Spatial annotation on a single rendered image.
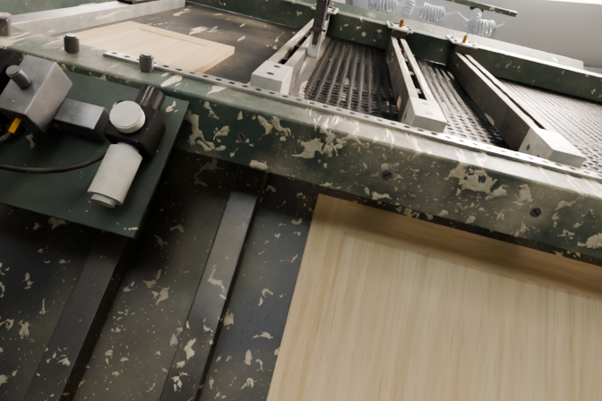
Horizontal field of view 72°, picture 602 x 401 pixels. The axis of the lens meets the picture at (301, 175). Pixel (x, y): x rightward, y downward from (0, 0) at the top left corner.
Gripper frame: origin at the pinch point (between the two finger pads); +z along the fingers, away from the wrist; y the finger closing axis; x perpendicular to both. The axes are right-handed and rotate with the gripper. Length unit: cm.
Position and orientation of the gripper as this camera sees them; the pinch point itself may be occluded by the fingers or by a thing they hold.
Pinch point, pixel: (314, 44)
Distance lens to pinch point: 115.7
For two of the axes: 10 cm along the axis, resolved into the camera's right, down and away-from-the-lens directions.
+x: -9.7, -2.5, 0.4
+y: 1.5, -4.5, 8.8
